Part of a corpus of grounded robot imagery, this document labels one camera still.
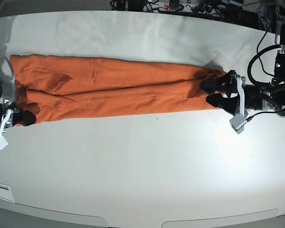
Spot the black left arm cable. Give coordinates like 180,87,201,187
248,26,280,86

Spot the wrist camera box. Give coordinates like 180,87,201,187
0,136,8,151
229,114,247,134

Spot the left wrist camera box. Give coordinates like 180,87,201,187
229,114,247,134

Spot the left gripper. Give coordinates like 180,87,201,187
199,70,276,116

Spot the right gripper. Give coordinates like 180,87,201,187
0,102,37,129

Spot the orange T-shirt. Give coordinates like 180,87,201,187
9,55,224,123

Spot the black equipment box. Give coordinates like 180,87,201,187
224,10,259,29

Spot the white power strip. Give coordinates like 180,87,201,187
142,0,218,15

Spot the white label plate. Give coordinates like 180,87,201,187
0,184,15,203

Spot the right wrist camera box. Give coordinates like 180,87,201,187
0,136,8,151

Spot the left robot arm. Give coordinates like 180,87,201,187
199,0,285,122

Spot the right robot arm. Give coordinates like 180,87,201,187
0,16,38,126

